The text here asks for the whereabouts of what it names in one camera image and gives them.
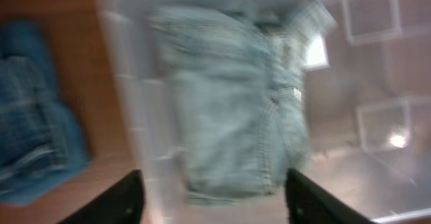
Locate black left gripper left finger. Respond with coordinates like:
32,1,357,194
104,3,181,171
59,170,145,224

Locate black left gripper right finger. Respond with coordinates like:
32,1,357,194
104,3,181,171
284,168,374,224

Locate dark blue jeans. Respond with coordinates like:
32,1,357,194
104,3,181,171
1,21,90,206

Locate light blue jeans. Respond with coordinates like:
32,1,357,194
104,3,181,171
151,0,335,207

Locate clear plastic storage bin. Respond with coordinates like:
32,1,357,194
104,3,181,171
99,0,430,223

